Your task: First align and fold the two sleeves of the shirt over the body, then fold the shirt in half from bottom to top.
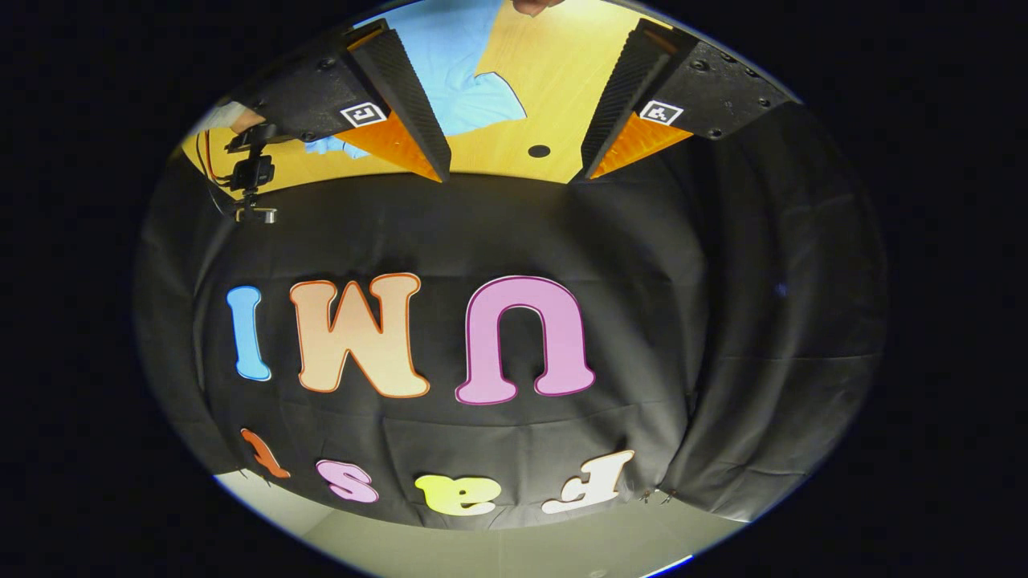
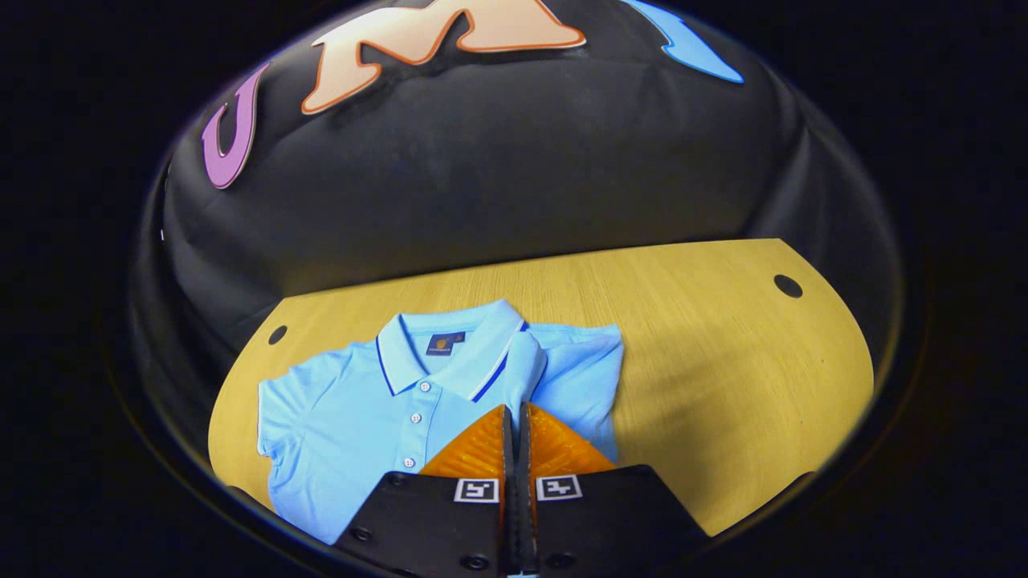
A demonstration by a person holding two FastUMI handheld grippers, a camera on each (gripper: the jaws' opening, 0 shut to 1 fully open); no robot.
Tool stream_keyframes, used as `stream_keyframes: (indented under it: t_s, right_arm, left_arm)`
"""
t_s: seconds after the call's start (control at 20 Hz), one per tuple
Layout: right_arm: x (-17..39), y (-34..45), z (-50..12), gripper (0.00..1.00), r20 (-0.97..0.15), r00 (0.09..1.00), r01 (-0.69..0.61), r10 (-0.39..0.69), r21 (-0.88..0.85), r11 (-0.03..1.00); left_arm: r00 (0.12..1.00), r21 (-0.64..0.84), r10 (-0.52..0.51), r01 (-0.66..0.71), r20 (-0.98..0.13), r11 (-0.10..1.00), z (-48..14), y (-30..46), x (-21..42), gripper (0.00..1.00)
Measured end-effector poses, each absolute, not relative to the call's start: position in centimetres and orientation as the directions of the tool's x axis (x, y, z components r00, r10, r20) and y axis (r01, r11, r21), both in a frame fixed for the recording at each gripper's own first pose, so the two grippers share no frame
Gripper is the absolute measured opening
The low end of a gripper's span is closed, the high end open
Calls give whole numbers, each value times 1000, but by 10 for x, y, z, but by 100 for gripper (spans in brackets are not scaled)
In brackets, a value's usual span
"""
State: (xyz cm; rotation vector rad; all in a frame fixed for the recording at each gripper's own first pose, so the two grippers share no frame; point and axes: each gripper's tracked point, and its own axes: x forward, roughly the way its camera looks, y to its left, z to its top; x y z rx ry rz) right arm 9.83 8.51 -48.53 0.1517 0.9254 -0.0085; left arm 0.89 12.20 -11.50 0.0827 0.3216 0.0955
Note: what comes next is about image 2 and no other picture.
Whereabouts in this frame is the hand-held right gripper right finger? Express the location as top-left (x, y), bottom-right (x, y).
top-left (518, 401), bottom-right (712, 578)

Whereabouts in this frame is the light blue T-shirt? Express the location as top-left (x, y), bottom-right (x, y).
top-left (257, 299), bottom-right (626, 547)

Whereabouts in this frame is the black backdrop cloth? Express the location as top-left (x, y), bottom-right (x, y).
top-left (128, 0), bottom-right (904, 482)

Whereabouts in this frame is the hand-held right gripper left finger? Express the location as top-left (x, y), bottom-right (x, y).
top-left (333, 404), bottom-right (520, 578)

